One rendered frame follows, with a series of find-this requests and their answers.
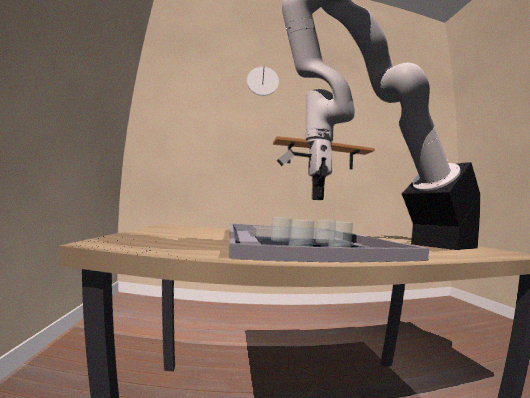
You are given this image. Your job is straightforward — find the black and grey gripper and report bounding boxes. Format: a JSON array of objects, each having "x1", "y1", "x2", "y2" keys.
[{"x1": 307, "y1": 139, "x2": 332, "y2": 200}]

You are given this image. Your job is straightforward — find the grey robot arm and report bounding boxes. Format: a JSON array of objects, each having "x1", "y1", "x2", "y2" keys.
[{"x1": 282, "y1": 0, "x2": 461, "y2": 191}]

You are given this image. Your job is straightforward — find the clear glass jar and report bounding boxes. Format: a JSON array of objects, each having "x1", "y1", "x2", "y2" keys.
[
  {"x1": 289, "y1": 219, "x2": 315, "y2": 247},
  {"x1": 315, "y1": 220, "x2": 330, "y2": 243},
  {"x1": 271, "y1": 217, "x2": 293, "y2": 242},
  {"x1": 328, "y1": 222, "x2": 353, "y2": 248}
]

